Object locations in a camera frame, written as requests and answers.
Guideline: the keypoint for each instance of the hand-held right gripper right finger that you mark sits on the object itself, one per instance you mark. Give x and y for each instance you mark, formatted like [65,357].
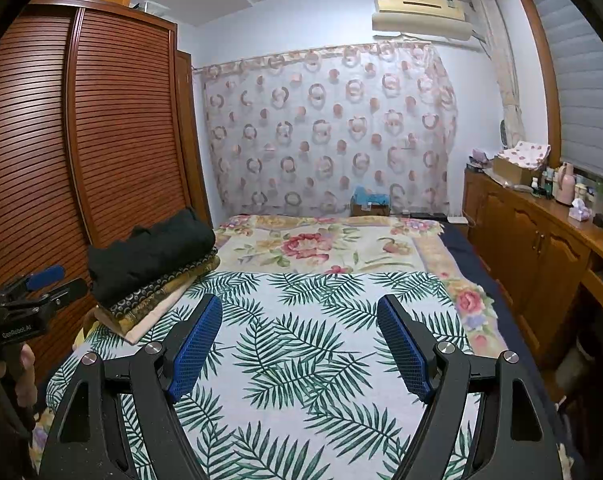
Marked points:
[404,350]

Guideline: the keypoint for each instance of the louvered wooden wardrobe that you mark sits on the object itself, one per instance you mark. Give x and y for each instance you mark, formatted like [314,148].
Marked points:
[81,135]

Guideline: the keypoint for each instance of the group of small bottles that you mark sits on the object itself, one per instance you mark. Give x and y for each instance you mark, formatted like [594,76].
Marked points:
[542,184]

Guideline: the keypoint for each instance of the black printed t-shirt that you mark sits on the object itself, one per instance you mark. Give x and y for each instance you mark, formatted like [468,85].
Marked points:
[151,255]

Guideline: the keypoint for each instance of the stack of folded clothes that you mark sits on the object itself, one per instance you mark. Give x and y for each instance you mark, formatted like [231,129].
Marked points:
[146,327]

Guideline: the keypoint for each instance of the white floral cloth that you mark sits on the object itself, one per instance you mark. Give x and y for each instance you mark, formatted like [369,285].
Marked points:
[526,154]

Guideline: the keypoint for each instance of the pink box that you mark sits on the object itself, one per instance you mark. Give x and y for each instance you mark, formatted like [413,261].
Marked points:
[479,155]

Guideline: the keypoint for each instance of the cream wall air conditioner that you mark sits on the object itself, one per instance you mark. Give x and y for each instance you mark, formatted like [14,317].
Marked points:
[421,12]

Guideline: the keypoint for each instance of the yellow floral folded garment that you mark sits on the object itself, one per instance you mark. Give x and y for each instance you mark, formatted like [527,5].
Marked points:
[151,310]

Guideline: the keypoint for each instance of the person's left forearm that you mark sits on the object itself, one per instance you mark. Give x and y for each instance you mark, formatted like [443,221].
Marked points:
[1,450]

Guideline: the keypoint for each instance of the open cardboard box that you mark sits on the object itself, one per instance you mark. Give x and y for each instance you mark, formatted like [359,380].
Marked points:
[511,172]

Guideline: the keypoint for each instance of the person's left hand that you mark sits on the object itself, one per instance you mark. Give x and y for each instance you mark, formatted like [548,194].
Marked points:
[29,375]

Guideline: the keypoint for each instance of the lilac tissue box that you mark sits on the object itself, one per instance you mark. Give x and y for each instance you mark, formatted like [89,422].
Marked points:
[579,211]

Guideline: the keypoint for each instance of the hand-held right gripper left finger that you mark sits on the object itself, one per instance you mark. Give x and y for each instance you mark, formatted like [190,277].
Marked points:
[196,350]

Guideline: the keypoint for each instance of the floral blanket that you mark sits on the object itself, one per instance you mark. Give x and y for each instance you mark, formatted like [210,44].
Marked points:
[306,245]

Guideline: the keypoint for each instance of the sheer circle-print curtain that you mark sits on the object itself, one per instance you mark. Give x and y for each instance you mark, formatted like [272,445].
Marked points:
[331,130]

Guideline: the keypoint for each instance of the grey window blind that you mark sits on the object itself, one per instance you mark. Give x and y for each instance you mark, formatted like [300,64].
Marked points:
[581,85]

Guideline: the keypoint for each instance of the pink thermos jug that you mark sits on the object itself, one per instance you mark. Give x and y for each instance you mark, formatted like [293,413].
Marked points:
[565,185]

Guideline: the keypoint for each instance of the beige patterned window curtain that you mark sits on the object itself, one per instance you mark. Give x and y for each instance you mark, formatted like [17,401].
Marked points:
[504,70]

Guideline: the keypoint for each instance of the navy bed sheet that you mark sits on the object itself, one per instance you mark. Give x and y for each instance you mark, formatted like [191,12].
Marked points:
[481,270]

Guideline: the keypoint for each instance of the green leaf-print sheet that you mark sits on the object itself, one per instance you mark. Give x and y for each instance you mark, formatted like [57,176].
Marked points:
[291,350]

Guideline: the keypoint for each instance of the white round desk fan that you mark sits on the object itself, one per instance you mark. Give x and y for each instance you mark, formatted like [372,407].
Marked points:
[505,131]

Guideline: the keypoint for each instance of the blue plastic bag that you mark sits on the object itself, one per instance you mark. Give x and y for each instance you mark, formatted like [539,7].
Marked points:
[371,195]

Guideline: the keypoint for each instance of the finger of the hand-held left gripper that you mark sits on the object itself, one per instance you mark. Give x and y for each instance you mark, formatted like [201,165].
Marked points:
[61,292]
[43,278]

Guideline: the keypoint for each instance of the brown cardboard box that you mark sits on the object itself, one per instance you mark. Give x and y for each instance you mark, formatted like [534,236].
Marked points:
[370,209]

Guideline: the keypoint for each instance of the wooden sideboard cabinet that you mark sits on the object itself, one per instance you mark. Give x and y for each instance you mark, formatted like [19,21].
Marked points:
[521,245]

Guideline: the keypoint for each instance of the clear plastic bottle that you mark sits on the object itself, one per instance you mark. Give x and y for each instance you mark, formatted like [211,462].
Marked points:
[601,191]

